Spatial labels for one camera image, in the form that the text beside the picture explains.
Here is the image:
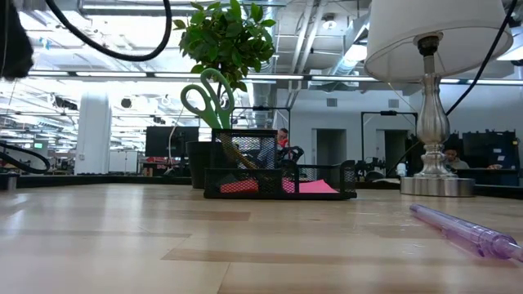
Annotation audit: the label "white round column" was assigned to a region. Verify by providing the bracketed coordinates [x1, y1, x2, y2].
[74, 91, 113, 176]

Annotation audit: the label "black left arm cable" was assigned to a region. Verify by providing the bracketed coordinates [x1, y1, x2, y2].
[43, 0, 172, 62]

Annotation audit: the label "black table frame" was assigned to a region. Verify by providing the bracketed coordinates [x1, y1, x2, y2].
[0, 173, 523, 200]

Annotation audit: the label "purple transparent pen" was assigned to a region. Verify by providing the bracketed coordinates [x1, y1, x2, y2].
[409, 203, 523, 262]

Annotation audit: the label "black mesh desk organizer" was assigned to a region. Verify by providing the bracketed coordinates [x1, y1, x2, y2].
[203, 128, 358, 200]

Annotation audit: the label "black background equipment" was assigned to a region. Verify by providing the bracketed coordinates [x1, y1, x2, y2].
[355, 157, 387, 183]

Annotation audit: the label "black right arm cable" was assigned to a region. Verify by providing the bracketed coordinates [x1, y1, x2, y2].
[386, 0, 520, 179]

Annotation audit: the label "dark blue storage cabinet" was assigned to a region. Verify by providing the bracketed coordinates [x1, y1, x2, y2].
[461, 129, 521, 187]

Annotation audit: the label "silver table lamp white shade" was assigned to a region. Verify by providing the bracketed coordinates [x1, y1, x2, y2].
[364, 0, 514, 198]

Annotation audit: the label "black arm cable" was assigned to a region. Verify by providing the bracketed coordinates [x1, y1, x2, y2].
[43, 0, 172, 62]
[386, 0, 520, 179]

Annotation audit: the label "pink sticky notes pad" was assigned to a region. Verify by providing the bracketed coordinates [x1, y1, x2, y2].
[281, 178, 339, 194]

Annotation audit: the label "grey metal post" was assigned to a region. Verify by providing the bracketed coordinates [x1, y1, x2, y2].
[0, 173, 20, 191]

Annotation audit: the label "black looped hose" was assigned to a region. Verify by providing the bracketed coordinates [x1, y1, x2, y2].
[0, 140, 51, 175]

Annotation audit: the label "black monitor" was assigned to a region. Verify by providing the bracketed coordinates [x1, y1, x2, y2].
[145, 125, 200, 158]

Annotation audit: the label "red sticky notes pad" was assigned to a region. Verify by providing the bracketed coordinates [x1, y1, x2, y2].
[220, 179, 260, 194]

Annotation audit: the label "green handled scissors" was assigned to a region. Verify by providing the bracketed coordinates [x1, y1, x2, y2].
[180, 67, 236, 131]

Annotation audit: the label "green potted plant black pot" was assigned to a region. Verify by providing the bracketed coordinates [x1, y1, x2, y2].
[172, 0, 277, 189]

